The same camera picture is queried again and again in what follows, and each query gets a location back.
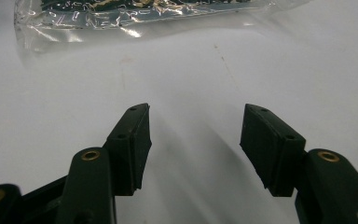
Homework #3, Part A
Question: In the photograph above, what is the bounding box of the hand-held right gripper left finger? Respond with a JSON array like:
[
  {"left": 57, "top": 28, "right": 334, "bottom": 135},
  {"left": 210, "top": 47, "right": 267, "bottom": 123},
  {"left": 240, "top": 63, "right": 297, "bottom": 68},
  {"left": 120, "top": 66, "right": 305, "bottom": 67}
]
[{"left": 55, "top": 103, "right": 153, "bottom": 224}]

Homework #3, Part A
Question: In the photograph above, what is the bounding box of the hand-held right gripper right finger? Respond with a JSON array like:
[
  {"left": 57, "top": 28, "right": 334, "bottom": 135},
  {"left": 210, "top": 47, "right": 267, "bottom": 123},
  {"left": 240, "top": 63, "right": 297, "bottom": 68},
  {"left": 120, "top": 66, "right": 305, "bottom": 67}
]
[{"left": 239, "top": 103, "right": 358, "bottom": 224}]

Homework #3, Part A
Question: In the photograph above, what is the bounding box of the clear plastic bag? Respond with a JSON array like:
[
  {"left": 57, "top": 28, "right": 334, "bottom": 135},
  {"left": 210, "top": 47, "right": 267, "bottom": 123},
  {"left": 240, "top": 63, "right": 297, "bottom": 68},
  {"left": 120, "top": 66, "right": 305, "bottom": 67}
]
[{"left": 13, "top": 0, "right": 311, "bottom": 54}]

